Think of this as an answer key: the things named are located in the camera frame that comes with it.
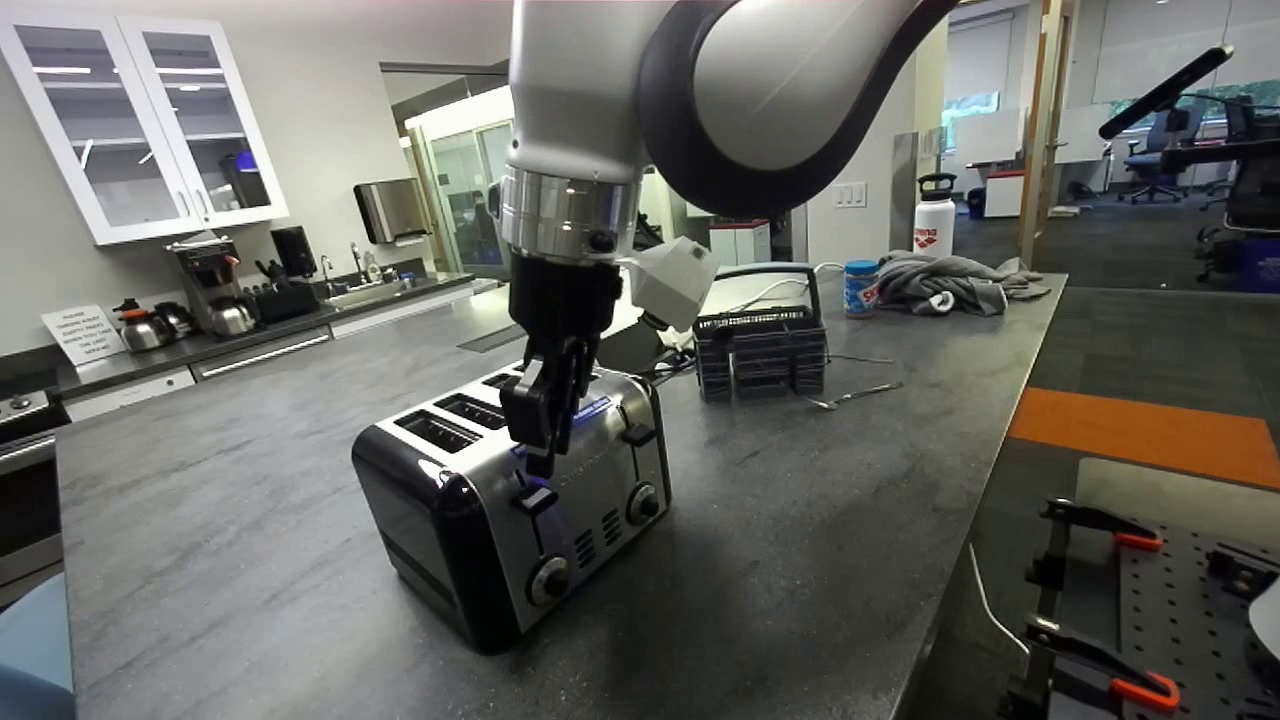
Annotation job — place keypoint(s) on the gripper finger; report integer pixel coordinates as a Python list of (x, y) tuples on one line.
[(584, 372), (530, 410)]

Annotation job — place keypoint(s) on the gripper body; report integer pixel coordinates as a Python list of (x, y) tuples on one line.
[(560, 295)]

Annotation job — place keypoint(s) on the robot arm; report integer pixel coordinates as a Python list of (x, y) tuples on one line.
[(580, 80)]

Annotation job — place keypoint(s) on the black toaster lever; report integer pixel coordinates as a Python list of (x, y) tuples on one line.
[(639, 435), (537, 499)]

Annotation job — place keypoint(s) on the silver and black toaster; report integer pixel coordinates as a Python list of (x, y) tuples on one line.
[(470, 540)]

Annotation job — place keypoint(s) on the toaster knob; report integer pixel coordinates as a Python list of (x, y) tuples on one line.
[(549, 581), (644, 504)]

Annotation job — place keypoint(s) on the black cutlery basket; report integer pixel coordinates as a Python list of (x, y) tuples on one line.
[(762, 355)]

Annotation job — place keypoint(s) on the steel paper towel dispenser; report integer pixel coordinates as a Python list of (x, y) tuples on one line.
[(390, 210)]

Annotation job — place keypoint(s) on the sink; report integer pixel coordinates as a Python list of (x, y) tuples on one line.
[(365, 294)]

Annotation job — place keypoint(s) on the tap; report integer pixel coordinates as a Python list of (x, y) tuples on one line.
[(356, 260)]

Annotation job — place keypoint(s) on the black countertop organizer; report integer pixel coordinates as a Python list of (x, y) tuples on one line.
[(285, 302)]

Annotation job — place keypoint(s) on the jar with blue lid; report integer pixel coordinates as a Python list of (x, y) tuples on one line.
[(860, 292)]

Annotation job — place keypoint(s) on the coffee maker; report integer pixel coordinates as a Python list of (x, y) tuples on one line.
[(210, 275)]

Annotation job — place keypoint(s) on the steel coffee pot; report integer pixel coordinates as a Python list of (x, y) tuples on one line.
[(176, 317), (143, 330)]

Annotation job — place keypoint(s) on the grey garment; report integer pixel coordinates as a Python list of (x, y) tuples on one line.
[(950, 282)]

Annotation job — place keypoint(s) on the white water bottle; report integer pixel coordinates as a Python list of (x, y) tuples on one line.
[(934, 225)]

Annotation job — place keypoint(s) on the paper sign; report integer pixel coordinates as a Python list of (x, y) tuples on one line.
[(83, 333)]

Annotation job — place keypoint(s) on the stove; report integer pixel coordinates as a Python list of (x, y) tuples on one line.
[(25, 480)]

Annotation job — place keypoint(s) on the black and orange clamp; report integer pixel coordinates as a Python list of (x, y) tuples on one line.
[(1100, 522), (1100, 660)]

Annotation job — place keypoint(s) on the office chair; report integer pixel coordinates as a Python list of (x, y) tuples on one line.
[(1155, 160)]

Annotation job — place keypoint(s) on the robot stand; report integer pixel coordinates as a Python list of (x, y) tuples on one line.
[(1170, 610)]

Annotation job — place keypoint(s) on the black wall dispenser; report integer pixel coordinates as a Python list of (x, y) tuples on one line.
[(293, 250)]

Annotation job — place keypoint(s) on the wall switch plate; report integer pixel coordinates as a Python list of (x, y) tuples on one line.
[(849, 194)]

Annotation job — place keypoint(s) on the white glass-door wall cabinet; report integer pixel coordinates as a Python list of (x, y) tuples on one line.
[(150, 130)]

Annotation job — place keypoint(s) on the wooden post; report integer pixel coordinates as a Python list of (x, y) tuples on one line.
[(1040, 130)]

